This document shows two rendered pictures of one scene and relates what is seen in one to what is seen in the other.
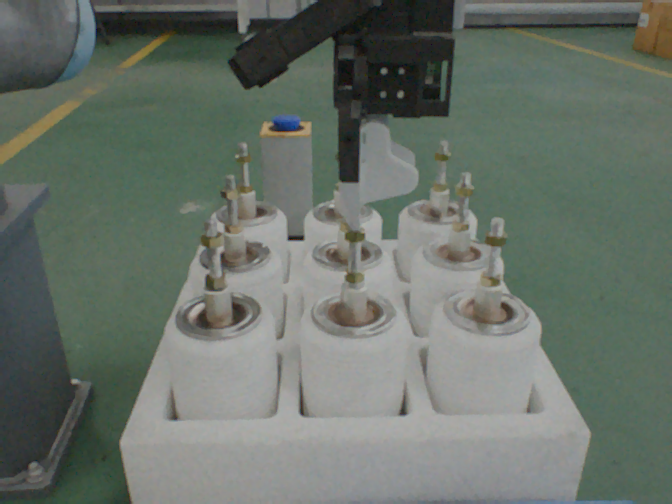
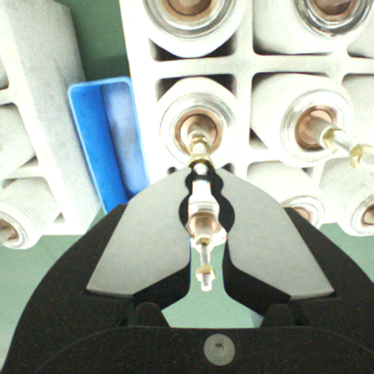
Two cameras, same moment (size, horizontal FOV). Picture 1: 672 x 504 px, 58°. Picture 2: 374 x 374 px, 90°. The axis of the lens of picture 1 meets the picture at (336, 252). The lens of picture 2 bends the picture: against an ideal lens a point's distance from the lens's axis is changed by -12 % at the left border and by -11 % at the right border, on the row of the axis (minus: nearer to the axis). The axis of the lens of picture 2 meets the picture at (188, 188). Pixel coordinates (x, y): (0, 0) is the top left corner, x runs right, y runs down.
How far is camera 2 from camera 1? 46 cm
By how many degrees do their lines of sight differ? 71
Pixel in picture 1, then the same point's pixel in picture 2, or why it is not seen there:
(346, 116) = (27, 335)
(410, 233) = (360, 185)
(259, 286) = (280, 27)
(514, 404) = not seen: hidden behind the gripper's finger
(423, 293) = (271, 182)
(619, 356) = not seen: hidden behind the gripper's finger
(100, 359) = not seen: outside the picture
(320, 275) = (283, 98)
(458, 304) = (210, 211)
